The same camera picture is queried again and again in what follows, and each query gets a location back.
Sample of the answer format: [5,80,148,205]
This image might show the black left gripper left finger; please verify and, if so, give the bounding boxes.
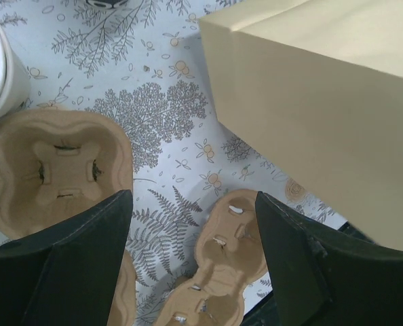
[0,189,133,325]

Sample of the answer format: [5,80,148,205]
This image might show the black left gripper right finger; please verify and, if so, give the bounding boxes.
[255,192,403,325]

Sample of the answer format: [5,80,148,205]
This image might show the single brown cup carrier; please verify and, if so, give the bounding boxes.
[155,189,267,326]

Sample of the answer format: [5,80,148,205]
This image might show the brown paper bag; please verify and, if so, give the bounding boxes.
[199,1,403,251]

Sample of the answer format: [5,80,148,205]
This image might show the black sleeved paper cup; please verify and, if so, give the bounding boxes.
[84,0,128,10]

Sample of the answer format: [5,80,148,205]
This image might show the brown cardboard cup carrier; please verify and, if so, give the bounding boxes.
[0,109,136,325]

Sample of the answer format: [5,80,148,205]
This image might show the white paper cup stack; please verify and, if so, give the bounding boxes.
[0,25,31,118]

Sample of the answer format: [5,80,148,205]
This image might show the floral patterned table mat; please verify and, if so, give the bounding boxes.
[0,1,345,325]

